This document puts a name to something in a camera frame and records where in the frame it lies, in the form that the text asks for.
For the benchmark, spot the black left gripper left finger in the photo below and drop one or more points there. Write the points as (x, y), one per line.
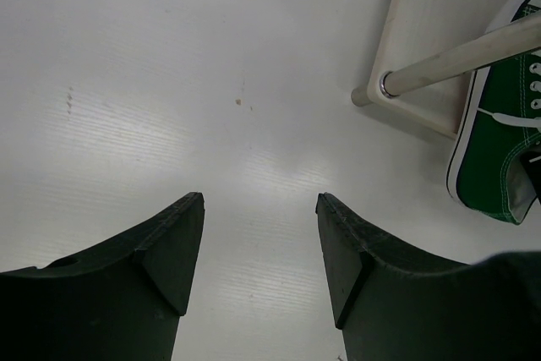
(121, 299)

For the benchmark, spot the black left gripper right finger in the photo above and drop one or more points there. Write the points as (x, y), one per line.
(394, 301)

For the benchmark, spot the green canvas sneaker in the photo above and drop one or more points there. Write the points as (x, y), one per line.
(495, 162)

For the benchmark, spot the white two-tier shoe shelf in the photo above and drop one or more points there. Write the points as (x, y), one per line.
(427, 51)

